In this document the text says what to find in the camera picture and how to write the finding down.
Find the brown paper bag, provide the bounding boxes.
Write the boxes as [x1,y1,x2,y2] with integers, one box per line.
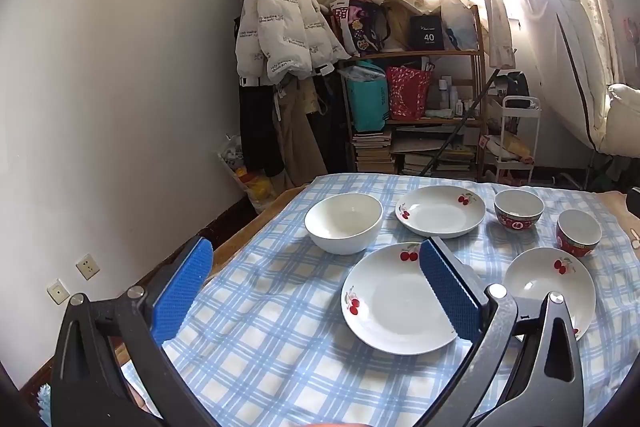
[380,0,426,52]

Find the beige trousers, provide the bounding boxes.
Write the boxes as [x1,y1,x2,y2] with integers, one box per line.
[272,77,328,188]

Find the narrow stack of books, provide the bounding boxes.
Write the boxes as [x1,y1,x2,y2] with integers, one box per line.
[351,129,396,174]

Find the red bag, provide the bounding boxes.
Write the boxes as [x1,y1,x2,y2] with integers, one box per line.
[385,66,433,120]

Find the black box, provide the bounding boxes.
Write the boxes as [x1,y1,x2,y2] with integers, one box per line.
[410,14,446,52]

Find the clear plastic bag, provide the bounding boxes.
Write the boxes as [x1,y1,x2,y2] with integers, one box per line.
[217,134,281,215]

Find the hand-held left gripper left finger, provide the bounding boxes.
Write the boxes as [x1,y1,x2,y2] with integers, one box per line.
[50,234,216,427]

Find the white pillow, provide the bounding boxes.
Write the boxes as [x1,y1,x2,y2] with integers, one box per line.
[606,83,640,158]

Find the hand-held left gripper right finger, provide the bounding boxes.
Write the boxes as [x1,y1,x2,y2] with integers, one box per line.
[417,234,586,427]

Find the yellow paper packet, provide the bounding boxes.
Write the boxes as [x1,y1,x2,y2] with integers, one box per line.
[497,129,532,160]

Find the black backpack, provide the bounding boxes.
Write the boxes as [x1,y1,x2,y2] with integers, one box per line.
[495,72,531,100]

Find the blue checked tablecloth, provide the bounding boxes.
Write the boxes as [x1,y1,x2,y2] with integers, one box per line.
[120,173,640,427]

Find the red patterned bowl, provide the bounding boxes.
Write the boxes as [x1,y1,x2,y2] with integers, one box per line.
[493,189,545,232]
[556,209,603,258]

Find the white wall socket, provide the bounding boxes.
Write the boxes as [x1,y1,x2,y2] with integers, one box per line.
[46,278,70,306]
[75,253,101,282]

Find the white puffer jacket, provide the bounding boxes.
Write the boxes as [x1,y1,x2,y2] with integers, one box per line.
[235,0,351,85]

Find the white cart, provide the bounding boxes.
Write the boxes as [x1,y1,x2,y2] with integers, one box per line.
[492,96,542,185]

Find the white cherry-print plate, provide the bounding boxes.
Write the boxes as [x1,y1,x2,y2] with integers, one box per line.
[341,241,481,356]
[395,185,487,239]
[502,247,597,340]

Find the cream zipped quilt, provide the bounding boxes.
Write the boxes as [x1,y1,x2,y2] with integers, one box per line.
[517,0,640,158]

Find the black hanging garment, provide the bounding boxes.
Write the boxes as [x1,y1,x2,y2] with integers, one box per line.
[237,77,286,178]

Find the black rod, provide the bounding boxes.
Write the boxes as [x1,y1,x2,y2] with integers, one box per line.
[422,72,506,180]

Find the white plastic bag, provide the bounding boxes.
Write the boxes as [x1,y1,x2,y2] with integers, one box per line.
[441,0,481,52]

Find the colourful printed bag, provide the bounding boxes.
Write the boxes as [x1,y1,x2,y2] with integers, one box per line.
[332,0,391,55]

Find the large white bowl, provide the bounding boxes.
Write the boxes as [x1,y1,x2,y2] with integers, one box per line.
[304,192,385,256]

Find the teal bag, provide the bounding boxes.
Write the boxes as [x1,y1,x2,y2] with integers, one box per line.
[345,62,390,132]

